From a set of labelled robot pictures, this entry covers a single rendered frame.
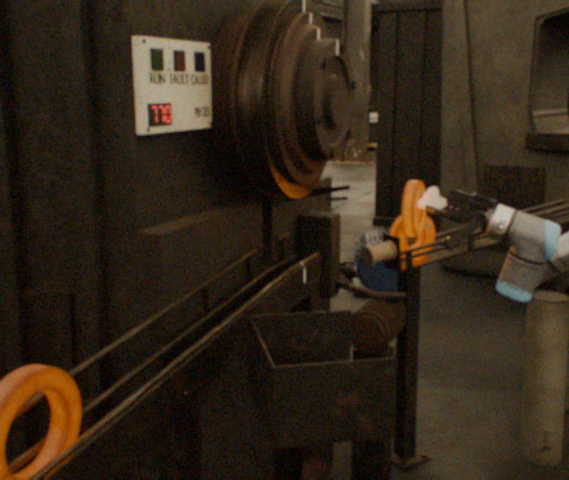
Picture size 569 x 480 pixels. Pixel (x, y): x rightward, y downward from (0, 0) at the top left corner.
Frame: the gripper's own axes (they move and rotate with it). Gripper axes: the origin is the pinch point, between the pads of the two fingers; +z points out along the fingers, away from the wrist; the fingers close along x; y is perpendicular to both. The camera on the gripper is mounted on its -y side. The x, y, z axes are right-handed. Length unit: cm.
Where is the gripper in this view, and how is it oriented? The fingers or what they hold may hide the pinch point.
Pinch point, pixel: (415, 202)
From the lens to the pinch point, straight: 200.6
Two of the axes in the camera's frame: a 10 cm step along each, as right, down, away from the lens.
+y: 2.6, -9.2, -2.9
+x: -4.0, 1.7, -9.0
